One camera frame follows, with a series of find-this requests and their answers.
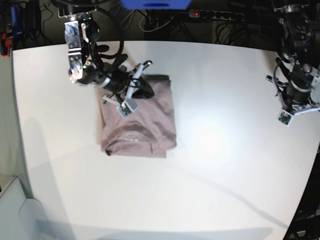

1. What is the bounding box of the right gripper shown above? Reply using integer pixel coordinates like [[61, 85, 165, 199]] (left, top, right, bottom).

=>
[[102, 60, 155, 105]]

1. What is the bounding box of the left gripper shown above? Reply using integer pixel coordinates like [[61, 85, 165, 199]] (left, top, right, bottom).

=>
[[265, 74, 320, 117]]

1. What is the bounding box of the mauve t-shirt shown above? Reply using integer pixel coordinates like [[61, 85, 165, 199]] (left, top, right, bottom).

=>
[[96, 74, 177, 158]]

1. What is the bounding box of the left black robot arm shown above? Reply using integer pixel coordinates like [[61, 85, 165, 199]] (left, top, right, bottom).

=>
[[266, 0, 320, 125]]

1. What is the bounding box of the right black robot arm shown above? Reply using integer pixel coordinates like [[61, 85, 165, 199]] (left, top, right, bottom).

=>
[[52, 0, 155, 104]]

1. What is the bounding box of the blue box overhead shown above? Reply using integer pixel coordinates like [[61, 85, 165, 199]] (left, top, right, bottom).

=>
[[120, 0, 191, 10]]

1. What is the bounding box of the red black clamp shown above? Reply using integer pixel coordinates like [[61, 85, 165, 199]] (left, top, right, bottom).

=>
[[0, 31, 14, 58]]

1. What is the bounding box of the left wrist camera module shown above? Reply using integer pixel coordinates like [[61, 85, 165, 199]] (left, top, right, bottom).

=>
[[277, 109, 294, 127]]

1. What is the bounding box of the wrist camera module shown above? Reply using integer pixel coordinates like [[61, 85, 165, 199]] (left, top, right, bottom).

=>
[[116, 98, 138, 118], [277, 109, 294, 127]]

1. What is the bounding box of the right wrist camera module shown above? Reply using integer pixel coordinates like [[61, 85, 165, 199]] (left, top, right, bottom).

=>
[[116, 98, 138, 118]]

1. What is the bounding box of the white power strip red switch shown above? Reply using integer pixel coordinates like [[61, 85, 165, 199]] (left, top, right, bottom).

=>
[[188, 9, 245, 22]]

